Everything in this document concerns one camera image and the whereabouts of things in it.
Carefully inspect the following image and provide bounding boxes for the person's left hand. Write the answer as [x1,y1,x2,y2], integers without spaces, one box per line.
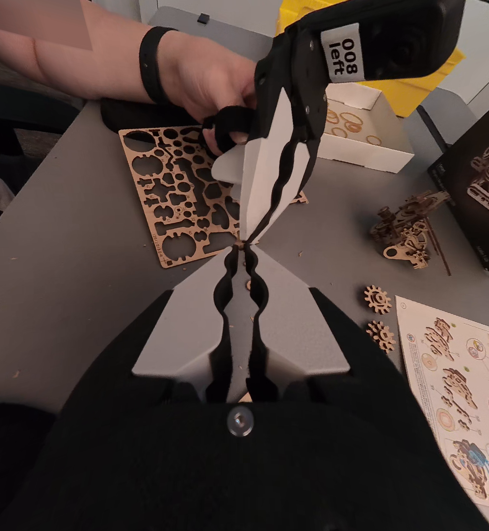
[157,31,257,157]

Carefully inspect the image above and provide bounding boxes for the white cardboard tray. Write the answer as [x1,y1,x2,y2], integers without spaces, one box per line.
[314,81,415,173]

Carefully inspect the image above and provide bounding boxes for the flat wooden gear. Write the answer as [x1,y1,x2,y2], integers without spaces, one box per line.
[366,320,397,354]

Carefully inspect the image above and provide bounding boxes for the yellow stacked storage bins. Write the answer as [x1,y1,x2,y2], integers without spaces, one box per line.
[275,0,466,119]

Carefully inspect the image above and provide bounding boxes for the person's left forearm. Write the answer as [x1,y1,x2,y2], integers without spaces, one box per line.
[0,8,159,104]

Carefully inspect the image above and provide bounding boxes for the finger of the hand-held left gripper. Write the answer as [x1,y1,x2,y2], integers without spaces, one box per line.
[252,138,322,243]
[239,88,294,243]

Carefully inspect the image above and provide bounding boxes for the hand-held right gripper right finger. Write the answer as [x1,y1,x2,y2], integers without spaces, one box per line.
[245,244,350,402]

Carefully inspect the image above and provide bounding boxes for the thick wooden gear with hub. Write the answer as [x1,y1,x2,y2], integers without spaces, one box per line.
[363,285,394,315]

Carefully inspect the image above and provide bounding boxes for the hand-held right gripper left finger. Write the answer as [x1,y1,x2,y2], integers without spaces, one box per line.
[132,245,245,402]

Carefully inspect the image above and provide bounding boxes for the open instruction booklet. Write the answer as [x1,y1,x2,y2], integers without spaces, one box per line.
[395,295,489,514]

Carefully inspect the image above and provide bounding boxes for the black model kit box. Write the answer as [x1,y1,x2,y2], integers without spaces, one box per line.
[427,89,489,278]

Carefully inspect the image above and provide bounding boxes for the bunch of tan rubber bands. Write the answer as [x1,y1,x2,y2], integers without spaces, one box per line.
[325,107,384,147]

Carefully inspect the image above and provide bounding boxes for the black mesh wrist pad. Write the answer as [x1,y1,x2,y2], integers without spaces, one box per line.
[0,402,60,531]
[100,96,205,134]

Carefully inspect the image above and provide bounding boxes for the partly built wooden model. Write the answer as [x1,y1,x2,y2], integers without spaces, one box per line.
[369,190,453,278]

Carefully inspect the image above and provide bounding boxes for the black wristband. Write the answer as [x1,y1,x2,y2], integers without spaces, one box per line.
[138,26,179,105]

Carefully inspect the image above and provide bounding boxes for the laser-cut wooden parts sheet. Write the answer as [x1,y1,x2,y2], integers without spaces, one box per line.
[118,126,309,269]

